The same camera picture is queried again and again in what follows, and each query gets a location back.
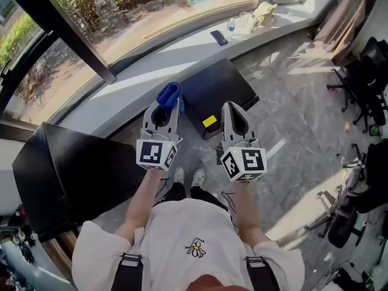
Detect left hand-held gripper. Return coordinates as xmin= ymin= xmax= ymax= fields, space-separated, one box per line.
xmin=135 ymin=99 xmax=184 ymax=172

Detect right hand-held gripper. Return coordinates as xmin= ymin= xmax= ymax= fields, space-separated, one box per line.
xmin=219 ymin=101 xmax=268 ymax=182

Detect blue cloth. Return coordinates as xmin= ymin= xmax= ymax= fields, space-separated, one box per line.
xmin=156 ymin=81 xmax=186 ymax=117

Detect black mini fridge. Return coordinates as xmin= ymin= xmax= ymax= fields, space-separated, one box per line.
xmin=179 ymin=57 xmax=261 ymax=141

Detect person's right forearm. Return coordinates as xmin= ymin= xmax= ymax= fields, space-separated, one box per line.
xmin=231 ymin=178 xmax=271 ymax=246

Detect person's left forearm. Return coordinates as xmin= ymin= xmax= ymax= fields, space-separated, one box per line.
xmin=114 ymin=169 xmax=167 ymax=239

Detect person's left white shoe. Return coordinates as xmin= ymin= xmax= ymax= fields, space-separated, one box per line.
xmin=173 ymin=166 xmax=186 ymax=191

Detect person's white shoe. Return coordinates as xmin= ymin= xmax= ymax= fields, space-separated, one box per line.
xmin=191 ymin=168 xmax=207 ymax=189
xmin=173 ymin=166 xmax=186 ymax=191

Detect person's right white shoe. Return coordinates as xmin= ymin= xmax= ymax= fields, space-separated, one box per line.
xmin=191 ymin=168 xmax=207 ymax=189

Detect person's black trousers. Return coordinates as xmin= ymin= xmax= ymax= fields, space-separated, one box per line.
xmin=155 ymin=181 xmax=230 ymax=212

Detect black smartphone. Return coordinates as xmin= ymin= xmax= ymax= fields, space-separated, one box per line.
xmin=210 ymin=30 xmax=229 ymax=46

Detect clear plastic water bottle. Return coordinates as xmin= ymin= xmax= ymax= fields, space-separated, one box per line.
xmin=224 ymin=17 xmax=237 ymax=40

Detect large black cabinet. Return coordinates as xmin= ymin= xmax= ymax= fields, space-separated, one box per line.
xmin=12 ymin=121 xmax=147 ymax=243

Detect cream fabric bag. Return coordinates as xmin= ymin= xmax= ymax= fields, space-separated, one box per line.
xmin=252 ymin=1 xmax=279 ymax=30

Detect person's white t-shirt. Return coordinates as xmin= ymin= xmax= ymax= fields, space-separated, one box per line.
xmin=71 ymin=197 xmax=306 ymax=291

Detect black chair with chrome base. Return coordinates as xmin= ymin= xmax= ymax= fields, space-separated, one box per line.
xmin=341 ymin=141 xmax=388 ymax=195

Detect grey and black office chair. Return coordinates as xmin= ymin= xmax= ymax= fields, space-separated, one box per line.
xmin=304 ymin=185 xmax=368 ymax=249

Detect brown wooden panel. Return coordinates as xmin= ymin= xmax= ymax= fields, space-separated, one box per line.
xmin=313 ymin=0 xmax=383 ymax=67

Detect thin black cable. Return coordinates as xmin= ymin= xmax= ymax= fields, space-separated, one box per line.
xmin=220 ymin=190 xmax=238 ymax=224
xmin=155 ymin=176 xmax=171 ymax=200

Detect white cable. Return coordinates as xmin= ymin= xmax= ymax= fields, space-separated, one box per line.
xmin=238 ymin=10 xmax=258 ymax=36

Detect black window frame post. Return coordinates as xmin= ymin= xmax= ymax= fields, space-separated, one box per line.
xmin=8 ymin=0 xmax=118 ymax=85

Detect right black harness strap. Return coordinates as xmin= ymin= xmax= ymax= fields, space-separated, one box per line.
xmin=244 ymin=255 xmax=281 ymax=291

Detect black harness strap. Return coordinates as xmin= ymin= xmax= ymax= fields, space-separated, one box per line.
xmin=244 ymin=255 xmax=281 ymax=291
xmin=110 ymin=252 xmax=145 ymax=291

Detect left black harness strap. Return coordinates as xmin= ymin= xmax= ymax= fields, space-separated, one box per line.
xmin=110 ymin=252 xmax=145 ymax=291

